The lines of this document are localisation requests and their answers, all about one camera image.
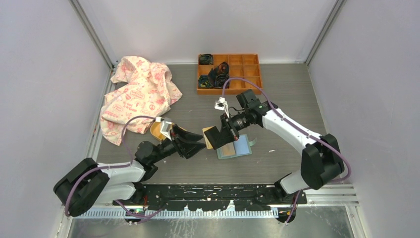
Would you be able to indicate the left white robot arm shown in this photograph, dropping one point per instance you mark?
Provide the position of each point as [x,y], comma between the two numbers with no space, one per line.
[90,183]

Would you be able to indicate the dark rolled sock bottom-middle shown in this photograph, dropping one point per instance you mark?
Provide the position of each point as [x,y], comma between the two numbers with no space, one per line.
[220,80]

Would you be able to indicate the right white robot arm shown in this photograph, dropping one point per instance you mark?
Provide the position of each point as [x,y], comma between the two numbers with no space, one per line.
[321,160]

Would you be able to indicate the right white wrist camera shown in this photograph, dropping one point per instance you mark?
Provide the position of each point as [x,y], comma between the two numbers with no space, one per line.
[222,105]

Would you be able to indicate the yellow oval tray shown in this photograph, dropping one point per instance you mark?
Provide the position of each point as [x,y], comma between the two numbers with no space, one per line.
[155,131]

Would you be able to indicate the dark rolled sock middle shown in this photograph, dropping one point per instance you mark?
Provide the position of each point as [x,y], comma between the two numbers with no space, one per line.
[222,68]

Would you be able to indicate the dark rolled sock top-left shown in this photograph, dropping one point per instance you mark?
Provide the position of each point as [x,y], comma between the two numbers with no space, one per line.
[205,59]

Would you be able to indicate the dark rolled sock bottom-left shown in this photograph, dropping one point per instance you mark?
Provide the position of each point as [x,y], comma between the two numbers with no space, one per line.
[204,82]

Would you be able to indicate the light green card holder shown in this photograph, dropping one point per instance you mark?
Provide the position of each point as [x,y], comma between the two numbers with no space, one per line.
[243,147]

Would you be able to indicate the pink patterned cloth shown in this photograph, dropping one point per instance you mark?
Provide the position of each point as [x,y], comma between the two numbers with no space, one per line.
[148,92]

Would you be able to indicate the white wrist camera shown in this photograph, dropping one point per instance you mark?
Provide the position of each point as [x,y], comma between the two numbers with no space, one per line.
[165,127]
[222,105]

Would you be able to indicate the yellow credit card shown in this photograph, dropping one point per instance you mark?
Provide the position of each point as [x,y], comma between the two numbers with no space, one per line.
[227,150]

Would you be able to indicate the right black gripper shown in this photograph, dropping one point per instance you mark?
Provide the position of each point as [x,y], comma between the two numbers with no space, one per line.
[227,136]

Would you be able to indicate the orange compartment organizer box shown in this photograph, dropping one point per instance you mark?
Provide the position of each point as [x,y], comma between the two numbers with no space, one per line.
[244,72]

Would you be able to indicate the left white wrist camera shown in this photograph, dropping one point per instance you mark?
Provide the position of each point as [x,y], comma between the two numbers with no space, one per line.
[165,127]

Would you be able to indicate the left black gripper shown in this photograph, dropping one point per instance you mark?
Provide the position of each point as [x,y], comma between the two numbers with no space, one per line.
[186,149]

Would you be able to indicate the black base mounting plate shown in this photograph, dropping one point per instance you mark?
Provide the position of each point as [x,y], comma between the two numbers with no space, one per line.
[209,197]

